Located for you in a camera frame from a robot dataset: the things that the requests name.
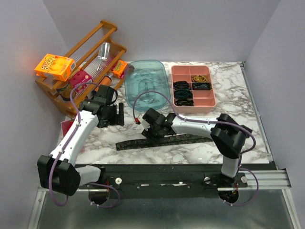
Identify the wooden tiered rack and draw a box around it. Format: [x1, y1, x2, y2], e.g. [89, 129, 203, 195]
[35, 21, 127, 118]

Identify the rolled dark gold tie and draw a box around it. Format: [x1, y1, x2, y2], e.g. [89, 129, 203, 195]
[174, 99, 194, 107]

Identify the rolled dark blue tie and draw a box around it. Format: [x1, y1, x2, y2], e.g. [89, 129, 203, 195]
[192, 82, 212, 91]

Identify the rolled teal tie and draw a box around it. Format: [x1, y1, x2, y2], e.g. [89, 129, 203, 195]
[173, 89, 193, 99]

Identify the pink divided organizer box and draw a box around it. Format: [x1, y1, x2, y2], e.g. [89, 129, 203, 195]
[171, 65, 216, 114]

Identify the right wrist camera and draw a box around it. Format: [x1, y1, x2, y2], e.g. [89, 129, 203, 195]
[135, 114, 149, 128]

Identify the small pink bin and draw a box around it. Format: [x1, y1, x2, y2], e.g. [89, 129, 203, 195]
[61, 119, 75, 153]

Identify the aluminium rail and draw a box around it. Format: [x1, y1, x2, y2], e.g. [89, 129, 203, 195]
[35, 169, 292, 191]

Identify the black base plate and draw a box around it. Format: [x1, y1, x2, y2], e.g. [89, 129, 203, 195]
[48, 163, 279, 200]

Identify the orange bottle black cap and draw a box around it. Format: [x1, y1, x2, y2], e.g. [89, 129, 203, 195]
[91, 72, 113, 96]

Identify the rolled black tie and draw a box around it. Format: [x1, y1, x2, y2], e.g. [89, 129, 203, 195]
[173, 81, 190, 90]

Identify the dark patterned necktie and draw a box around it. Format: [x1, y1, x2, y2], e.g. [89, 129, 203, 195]
[115, 134, 213, 151]

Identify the large orange sponge box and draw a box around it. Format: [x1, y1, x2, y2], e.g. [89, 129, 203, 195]
[34, 53, 76, 82]

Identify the pink sponge box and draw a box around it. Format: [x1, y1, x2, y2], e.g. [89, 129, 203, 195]
[69, 68, 92, 93]

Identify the teal transparent plastic tray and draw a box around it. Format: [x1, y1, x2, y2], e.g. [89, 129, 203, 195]
[124, 60, 171, 112]

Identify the dark round can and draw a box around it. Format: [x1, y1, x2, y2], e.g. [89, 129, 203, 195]
[56, 83, 73, 102]

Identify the small orange box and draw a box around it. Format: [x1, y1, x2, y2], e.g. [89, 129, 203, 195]
[110, 60, 128, 79]

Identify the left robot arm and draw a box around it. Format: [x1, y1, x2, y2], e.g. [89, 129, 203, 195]
[37, 85, 124, 196]

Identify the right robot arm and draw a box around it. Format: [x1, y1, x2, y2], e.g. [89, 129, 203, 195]
[136, 108, 256, 187]

